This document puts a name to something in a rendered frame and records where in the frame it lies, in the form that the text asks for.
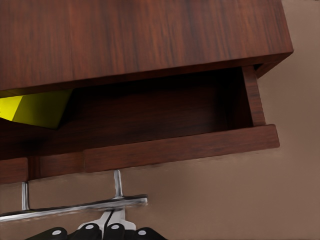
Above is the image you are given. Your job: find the yellow box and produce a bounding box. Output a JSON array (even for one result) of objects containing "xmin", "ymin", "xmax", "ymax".
[{"xmin": 0, "ymin": 88, "xmax": 74, "ymax": 130}]

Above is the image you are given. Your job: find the dark wooden cabinet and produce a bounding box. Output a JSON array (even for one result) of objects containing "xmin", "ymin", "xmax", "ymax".
[{"xmin": 0, "ymin": 0, "xmax": 295, "ymax": 94}]

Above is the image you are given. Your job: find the wooden drawer with metal handle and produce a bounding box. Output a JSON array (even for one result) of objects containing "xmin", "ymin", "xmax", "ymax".
[{"xmin": 0, "ymin": 64, "xmax": 281, "ymax": 223}]

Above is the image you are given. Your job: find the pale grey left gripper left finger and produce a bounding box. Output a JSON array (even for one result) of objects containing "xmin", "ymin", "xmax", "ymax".
[{"xmin": 69, "ymin": 210, "xmax": 111, "ymax": 240}]

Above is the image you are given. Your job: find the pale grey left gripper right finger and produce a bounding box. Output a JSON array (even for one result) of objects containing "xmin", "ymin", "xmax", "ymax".
[{"xmin": 103, "ymin": 208, "xmax": 138, "ymax": 240}]

